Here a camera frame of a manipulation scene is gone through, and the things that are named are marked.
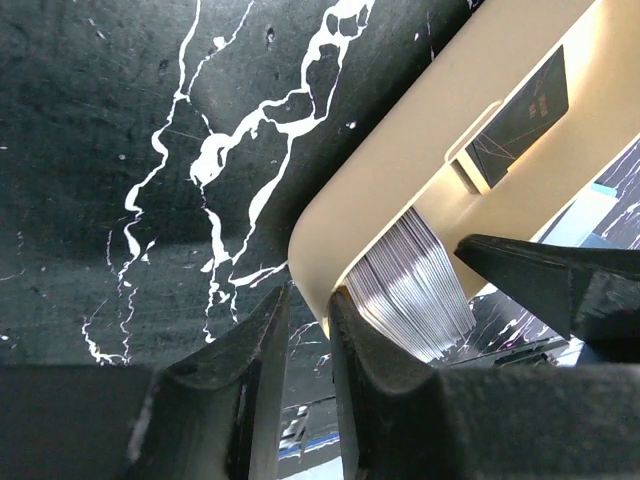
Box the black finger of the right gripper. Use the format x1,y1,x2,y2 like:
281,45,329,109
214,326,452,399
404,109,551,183
455,234,639,344

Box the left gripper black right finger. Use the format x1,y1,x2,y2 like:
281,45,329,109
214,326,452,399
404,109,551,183
329,293,639,479

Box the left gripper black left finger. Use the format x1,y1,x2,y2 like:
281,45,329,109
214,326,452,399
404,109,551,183
1,285,290,479

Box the blue leather card holder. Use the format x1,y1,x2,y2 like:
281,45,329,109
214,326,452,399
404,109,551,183
538,183,639,250

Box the stack of cards in tray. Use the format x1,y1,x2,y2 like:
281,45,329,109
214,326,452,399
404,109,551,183
344,208,476,363

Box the black VIP card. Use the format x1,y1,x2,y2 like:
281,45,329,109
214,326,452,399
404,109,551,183
458,47,569,194

